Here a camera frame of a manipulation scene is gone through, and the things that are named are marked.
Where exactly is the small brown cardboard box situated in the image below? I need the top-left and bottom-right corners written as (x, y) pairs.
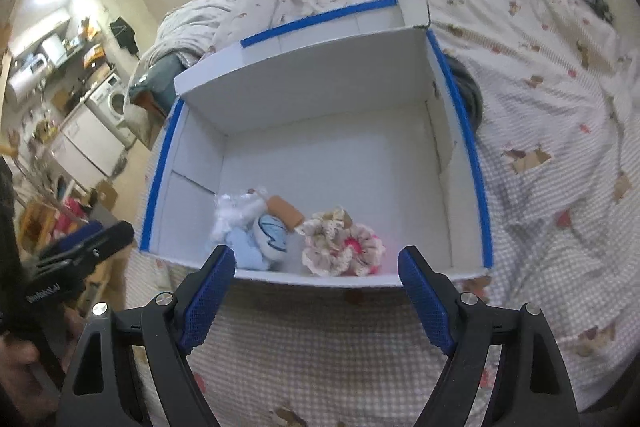
top-left (91, 179), bottom-right (121, 214)

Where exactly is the pink plush toy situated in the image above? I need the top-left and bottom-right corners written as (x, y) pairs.
top-left (345, 237), bottom-right (383, 275)

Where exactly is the floral ruffled cloth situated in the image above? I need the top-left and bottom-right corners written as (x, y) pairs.
top-left (296, 206), bottom-right (387, 279)

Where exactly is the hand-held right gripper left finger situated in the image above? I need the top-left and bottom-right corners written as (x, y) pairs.
top-left (55, 245), bottom-right (236, 427)

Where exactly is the white cabinet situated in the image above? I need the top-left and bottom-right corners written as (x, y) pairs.
top-left (49, 107), bottom-right (126, 178)

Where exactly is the white cardboard box blue tape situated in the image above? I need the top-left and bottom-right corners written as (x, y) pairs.
top-left (139, 0), bottom-right (495, 290)

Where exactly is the person's left hand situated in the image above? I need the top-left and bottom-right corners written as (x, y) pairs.
top-left (0, 333), bottom-right (60, 414)

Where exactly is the white and brown plush toy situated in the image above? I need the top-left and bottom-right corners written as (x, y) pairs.
top-left (212, 188), bottom-right (305, 244)

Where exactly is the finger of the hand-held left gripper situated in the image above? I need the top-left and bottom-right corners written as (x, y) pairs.
top-left (55, 221), bottom-right (136, 280)
top-left (40, 221), bottom-right (103, 259)

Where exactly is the black hanging garment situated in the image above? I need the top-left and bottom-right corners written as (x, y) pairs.
top-left (109, 18), bottom-right (141, 55)

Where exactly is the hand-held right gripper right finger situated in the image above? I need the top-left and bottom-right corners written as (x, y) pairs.
top-left (398, 246), bottom-right (581, 427)

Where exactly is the white washing machine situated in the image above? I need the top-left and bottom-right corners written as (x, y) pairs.
top-left (85, 73), bottom-right (138, 146)

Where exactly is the light blue plush toy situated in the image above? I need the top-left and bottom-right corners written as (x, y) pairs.
top-left (227, 213), bottom-right (291, 272)

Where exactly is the dark grey ring cushion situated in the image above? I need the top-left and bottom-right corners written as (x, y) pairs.
top-left (442, 53), bottom-right (485, 130)

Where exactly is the white microwave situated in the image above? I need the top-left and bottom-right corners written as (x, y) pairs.
top-left (7, 54), bottom-right (48, 94)

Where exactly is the checked bear print blanket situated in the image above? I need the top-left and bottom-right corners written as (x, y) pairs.
top-left (122, 0), bottom-right (640, 427)

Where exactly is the teal pillow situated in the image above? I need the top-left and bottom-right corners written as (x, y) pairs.
top-left (127, 54), bottom-right (187, 105)

